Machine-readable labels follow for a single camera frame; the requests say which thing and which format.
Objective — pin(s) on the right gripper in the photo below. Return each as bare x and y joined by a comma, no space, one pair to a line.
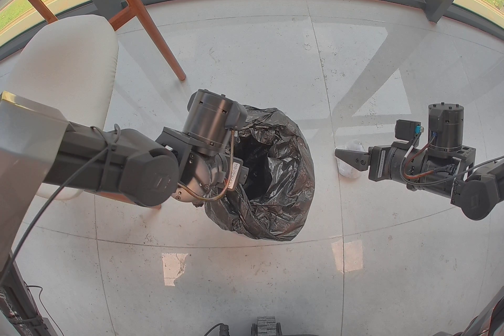
393,165

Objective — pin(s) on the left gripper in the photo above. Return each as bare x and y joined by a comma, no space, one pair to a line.
208,177

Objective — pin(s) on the black plastic bag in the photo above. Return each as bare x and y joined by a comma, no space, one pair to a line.
291,177

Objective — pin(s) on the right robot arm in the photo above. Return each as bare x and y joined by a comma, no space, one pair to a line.
445,129

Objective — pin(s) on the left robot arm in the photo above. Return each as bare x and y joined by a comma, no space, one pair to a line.
130,165

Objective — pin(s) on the crumpled white paper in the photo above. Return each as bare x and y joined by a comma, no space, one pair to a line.
350,169

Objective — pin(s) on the white chair with wooden legs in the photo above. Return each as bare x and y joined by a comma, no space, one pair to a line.
59,62

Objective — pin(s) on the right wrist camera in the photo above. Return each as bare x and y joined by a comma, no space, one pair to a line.
407,129

